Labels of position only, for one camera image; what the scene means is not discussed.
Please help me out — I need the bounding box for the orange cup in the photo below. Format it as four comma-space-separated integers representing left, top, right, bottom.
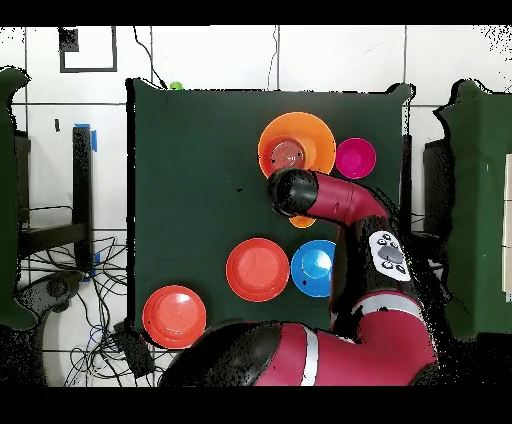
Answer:
288, 215, 317, 230

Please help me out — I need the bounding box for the large red bowl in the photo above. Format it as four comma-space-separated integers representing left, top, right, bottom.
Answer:
141, 284, 208, 350
225, 237, 291, 303

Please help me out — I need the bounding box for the small red bowl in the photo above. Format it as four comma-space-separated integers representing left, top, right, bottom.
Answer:
261, 135, 312, 177

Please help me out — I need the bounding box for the blue bowl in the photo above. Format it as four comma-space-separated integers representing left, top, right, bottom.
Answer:
290, 239, 337, 298

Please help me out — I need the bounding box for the large orange bowl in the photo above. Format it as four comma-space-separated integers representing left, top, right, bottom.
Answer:
257, 111, 337, 181

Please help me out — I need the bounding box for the pink bowl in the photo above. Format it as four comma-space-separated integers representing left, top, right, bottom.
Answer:
334, 137, 378, 180

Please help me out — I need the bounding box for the dark green table cloth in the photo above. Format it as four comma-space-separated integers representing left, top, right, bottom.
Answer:
126, 77, 417, 336

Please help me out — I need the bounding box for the blue tape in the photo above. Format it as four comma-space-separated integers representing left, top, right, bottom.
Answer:
73, 122, 98, 153

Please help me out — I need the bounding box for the black power strip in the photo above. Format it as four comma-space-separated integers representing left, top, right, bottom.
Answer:
111, 320, 157, 380

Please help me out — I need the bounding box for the black chair base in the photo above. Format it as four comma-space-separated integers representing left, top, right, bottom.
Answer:
15, 270, 85, 315

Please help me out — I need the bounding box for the green covered side table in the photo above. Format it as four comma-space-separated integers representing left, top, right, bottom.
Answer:
433, 78, 512, 341
0, 65, 39, 331

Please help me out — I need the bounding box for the thin black cable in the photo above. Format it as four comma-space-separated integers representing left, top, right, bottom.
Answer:
266, 25, 280, 91
133, 25, 169, 89

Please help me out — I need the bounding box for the tangle of black cables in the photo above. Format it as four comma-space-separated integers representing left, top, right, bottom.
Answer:
19, 235, 181, 387

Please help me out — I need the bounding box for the black stool frame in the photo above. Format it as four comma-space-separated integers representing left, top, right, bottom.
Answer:
401, 135, 455, 257
17, 126, 95, 273

